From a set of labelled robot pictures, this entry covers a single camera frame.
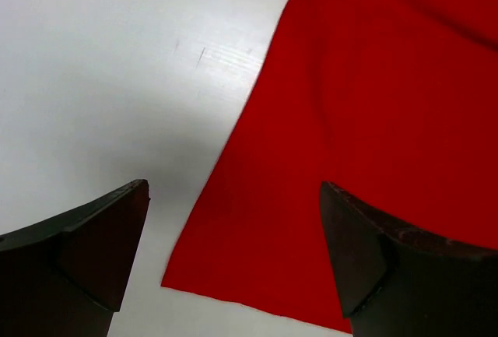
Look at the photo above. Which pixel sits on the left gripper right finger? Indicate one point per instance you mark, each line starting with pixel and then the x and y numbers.
pixel 396 279

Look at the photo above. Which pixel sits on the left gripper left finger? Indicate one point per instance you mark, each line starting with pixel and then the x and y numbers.
pixel 67 275

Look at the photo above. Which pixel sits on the red t shirt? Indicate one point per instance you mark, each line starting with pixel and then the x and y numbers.
pixel 393 100

